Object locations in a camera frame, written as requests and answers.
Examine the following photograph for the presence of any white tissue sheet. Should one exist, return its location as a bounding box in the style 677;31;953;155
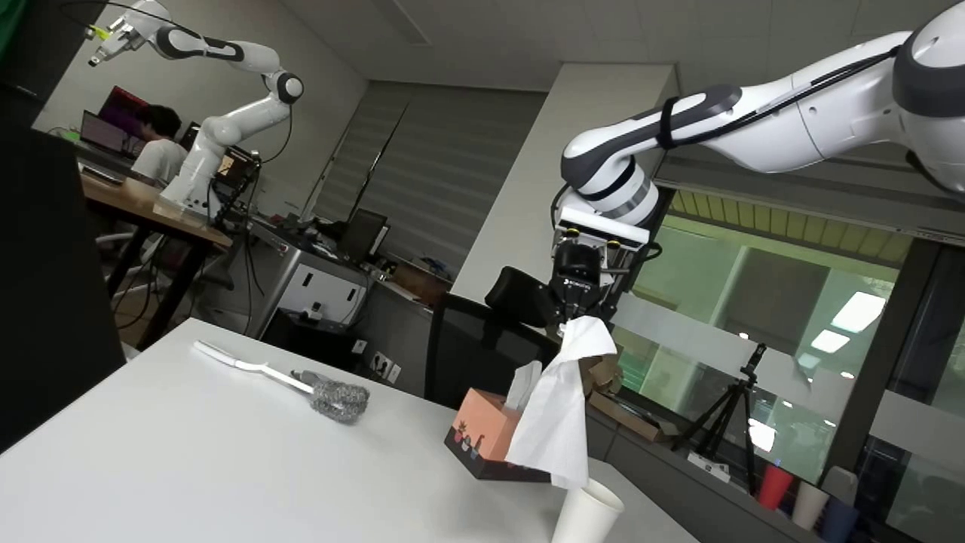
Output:
506;316;616;488

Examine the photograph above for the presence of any next white tissue in box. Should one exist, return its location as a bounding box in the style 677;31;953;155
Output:
503;363;543;414

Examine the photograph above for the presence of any white paper cup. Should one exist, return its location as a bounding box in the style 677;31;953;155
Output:
551;480;624;543

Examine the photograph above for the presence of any orange tissue box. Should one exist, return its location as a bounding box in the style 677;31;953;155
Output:
442;390;547;483

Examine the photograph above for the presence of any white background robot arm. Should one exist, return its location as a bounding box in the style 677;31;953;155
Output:
87;0;304;213

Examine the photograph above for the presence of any white computer case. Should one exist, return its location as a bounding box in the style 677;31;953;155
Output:
261;250;371;325

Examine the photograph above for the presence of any black camera tripod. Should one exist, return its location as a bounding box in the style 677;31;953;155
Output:
673;344;766;463

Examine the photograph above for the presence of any white main robot arm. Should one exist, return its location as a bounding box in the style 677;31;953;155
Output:
548;0;965;321

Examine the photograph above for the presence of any brown cardboard box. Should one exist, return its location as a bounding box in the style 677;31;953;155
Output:
582;355;622;397

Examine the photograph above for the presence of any red cup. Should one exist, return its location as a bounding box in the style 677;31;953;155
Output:
758;464;797;509

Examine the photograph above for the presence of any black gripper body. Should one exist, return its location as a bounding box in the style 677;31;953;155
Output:
548;235;643;321

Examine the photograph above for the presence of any black office chair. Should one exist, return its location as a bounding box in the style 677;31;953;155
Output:
426;266;558;408

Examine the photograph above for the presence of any wooden background desk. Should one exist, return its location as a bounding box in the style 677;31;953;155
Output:
82;171;233;349

